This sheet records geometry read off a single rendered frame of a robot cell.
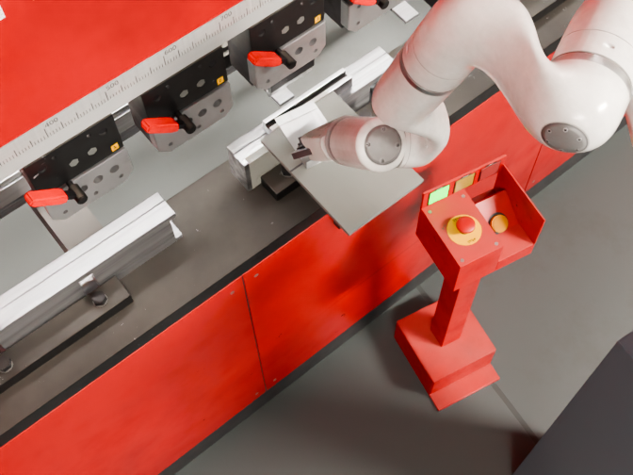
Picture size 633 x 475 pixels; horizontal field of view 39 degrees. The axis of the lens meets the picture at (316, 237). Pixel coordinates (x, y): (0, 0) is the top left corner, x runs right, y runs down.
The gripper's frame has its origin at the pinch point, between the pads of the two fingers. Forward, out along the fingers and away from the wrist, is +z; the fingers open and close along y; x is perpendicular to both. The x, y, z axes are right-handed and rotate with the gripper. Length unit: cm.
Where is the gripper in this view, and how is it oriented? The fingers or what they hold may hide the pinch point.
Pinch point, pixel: (319, 138)
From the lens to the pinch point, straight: 164.8
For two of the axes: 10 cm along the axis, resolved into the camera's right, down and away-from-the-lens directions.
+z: -3.0, -1.4, 9.4
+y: -8.7, 4.3, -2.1
